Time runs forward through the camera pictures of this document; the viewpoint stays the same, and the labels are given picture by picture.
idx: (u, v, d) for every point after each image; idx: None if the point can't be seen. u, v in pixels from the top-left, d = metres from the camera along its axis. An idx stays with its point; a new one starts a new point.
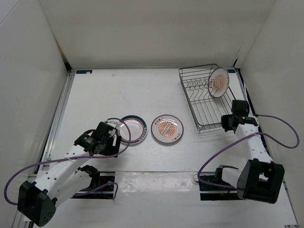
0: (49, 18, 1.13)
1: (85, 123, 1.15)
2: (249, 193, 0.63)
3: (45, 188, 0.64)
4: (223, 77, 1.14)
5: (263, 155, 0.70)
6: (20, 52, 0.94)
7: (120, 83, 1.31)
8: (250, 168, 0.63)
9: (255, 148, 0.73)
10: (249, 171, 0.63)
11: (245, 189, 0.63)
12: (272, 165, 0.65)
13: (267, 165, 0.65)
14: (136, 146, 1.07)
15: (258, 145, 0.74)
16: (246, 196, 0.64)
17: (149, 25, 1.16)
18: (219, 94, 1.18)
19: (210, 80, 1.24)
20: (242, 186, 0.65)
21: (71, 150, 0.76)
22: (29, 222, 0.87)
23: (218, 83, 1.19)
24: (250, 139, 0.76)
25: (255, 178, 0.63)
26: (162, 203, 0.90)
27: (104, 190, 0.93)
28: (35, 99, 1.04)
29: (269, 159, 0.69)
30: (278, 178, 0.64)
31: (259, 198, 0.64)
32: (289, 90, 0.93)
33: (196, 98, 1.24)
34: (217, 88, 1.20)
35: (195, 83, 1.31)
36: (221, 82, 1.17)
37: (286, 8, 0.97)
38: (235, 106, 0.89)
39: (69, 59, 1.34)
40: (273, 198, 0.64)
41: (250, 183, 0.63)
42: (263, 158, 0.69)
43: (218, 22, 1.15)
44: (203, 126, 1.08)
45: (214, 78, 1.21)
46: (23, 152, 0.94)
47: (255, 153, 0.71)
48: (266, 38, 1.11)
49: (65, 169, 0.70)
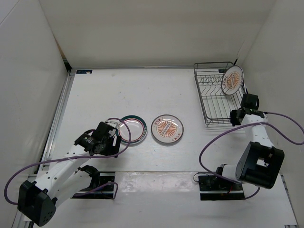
0: (49, 18, 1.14)
1: (85, 123, 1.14)
2: (248, 173, 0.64)
3: (45, 188, 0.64)
4: (237, 75, 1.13)
5: (264, 140, 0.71)
6: (20, 52, 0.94)
7: (121, 82, 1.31)
8: (250, 148, 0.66)
9: (258, 134, 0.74)
10: (249, 151, 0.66)
11: (244, 169, 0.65)
12: (272, 150, 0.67)
13: (267, 149, 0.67)
14: (136, 145, 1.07)
15: (261, 131, 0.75)
16: (244, 177, 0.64)
17: (149, 25, 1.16)
18: (231, 91, 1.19)
19: (223, 77, 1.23)
20: (242, 167, 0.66)
21: (71, 150, 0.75)
22: (29, 222, 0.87)
23: (231, 81, 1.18)
24: (253, 127, 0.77)
25: (254, 159, 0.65)
26: (162, 203, 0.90)
27: (104, 190, 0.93)
28: (35, 99, 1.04)
29: (270, 144, 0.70)
30: (277, 164, 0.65)
31: (257, 182, 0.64)
32: (289, 90, 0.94)
33: (208, 93, 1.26)
34: (230, 85, 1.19)
35: (208, 80, 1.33)
36: (234, 80, 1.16)
37: (286, 9, 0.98)
38: (245, 98, 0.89)
39: (69, 59, 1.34)
40: (270, 183, 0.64)
41: (249, 162, 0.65)
42: (264, 143, 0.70)
43: (217, 23, 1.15)
44: (211, 119, 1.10)
45: (227, 75, 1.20)
46: (23, 152, 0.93)
47: (257, 138, 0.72)
48: (266, 39, 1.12)
49: (65, 167, 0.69)
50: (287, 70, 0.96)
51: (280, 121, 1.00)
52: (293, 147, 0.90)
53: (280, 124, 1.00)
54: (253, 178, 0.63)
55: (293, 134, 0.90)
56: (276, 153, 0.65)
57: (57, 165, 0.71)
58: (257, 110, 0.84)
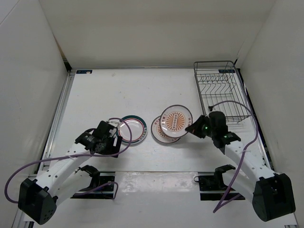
0: (50, 19, 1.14)
1: (85, 122, 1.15)
2: (271, 210, 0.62)
3: (46, 185, 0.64)
4: (182, 118, 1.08)
5: (265, 171, 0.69)
6: (20, 52, 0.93)
7: (121, 83, 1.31)
8: (263, 190, 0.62)
9: (254, 166, 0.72)
10: (263, 193, 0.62)
11: (267, 211, 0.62)
12: (277, 177, 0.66)
13: (272, 178, 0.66)
14: (136, 145, 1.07)
15: (254, 161, 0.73)
16: (270, 216, 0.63)
17: (149, 25, 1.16)
18: (170, 131, 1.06)
19: (186, 119, 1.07)
20: (262, 208, 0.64)
21: (71, 148, 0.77)
22: (29, 222, 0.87)
23: (173, 121, 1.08)
24: (245, 160, 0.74)
25: (271, 196, 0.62)
26: (162, 203, 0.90)
27: (104, 190, 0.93)
28: (35, 98, 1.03)
29: (270, 171, 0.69)
30: (289, 188, 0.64)
31: (280, 212, 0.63)
32: (289, 91, 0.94)
33: (207, 92, 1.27)
34: (171, 125, 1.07)
35: (209, 78, 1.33)
36: (177, 121, 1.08)
37: (286, 9, 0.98)
38: (216, 124, 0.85)
39: (69, 60, 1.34)
40: (290, 206, 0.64)
41: (268, 202, 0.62)
42: (267, 174, 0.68)
43: (217, 23, 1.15)
44: None
45: (177, 117, 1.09)
46: (23, 152, 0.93)
47: (258, 172, 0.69)
48: (266, 39, 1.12)
49: (66, 166, 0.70)
50: (287, 69, 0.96)
51: (279, 121, 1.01)
52: (293, 147, 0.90)
53: (279, 123, 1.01)
54: (277, 210, 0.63)
55: (292, 134, 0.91)
56: (283, 180, 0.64)
57: (57, 163, 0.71)
58: (231, 135, 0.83)
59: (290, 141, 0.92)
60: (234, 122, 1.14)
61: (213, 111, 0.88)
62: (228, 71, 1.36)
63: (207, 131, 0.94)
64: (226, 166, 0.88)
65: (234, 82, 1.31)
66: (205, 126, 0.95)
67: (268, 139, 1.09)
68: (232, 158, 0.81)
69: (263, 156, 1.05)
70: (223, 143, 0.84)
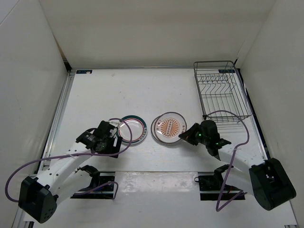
0: (50, 19, 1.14)
1: (85, 122, 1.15)
2: (270, 194, 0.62)
3: (47, 184, 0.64)
4: (176, 125, 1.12)
5: (255, 159, 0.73)
6: (20, 52, 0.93)
7: (121, 83, 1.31)
8: (256, 175, 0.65)
9: (246, 157, 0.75)
10: (257, 177, 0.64)
11: (267, 196, 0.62)
12: (268, 163, 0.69)
13: (264, 165, 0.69)
14: (136, 146, 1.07)
15: (245, 155, 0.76)
16: (273, 201, 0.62)
17: (149, 25, 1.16)
18: (163, 137, 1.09)
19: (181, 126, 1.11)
20: (263, 195, 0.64)
21: (72, 147, 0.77)
22: (29, 222, 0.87)
23: (168, 128, 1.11)
24: (237, 155, 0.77)
25: (266, 180, 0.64)
26: (162, 203, 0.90)
27: (104, 190, 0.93)
28: (35, 98, 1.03)
29: (260, 159, 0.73)
30: (281, 170, 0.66)
31: (282, 196, 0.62)
32: (289, 91, 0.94)
33: (207, 92, 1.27)
34: (166, 130, 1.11)
35: (209, 78, 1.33)
36: (172, 128, 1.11)
37: (286, 9, 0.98)
38: (208, 133, 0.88)
39: (69, 60, 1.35)
40: (289, 187, 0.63)
41: (264, 186, 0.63)
42: (258, 161, 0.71)
43: (217, 23, 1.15)
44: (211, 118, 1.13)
45: (172, 123, 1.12)
46: (23, 152, 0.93)
47: (250, 161, 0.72)
48: (266, 39, 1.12)
49: (67, 164, 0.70)
50: (287, 69, 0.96)
51: (279, 121, 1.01)
52: (293, 147, 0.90)
53: (279, 123, 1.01)
54: (278, 194, 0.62)
55: (292, 134, 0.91)
56: (273, 163, 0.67)
57: (58, 161, 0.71)
58: (222, 141, 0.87)
59: (290, 141, 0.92)
60: (234, 122, 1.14)
61: (203, 121, 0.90)
62: (228, 71, 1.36)
63: (200, 137, 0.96)
64: (225, 166, 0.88)
65: (234, 82, 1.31)
66: (199, 133, 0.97)
67: (268, 139, 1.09)
68: (226, 160, 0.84)
69: (263, 156, 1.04)
70: (216, 150, 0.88)
